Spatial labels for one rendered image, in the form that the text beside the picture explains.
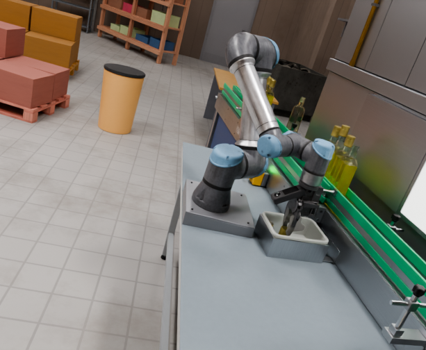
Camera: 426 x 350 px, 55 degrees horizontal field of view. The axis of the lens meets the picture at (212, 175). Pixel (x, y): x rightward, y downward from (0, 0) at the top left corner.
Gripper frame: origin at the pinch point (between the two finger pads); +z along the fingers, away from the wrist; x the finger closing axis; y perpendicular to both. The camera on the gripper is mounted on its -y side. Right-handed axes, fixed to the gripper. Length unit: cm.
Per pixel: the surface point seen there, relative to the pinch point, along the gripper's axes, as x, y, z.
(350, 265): -14.2, 21.0, 1.8
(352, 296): -23.8, 19.4, 7.5
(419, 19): 37, 40, -82
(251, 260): -11.1, -13.2, 7.6
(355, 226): -5.2, 22.8, -8.8
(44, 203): 132, -103, 83
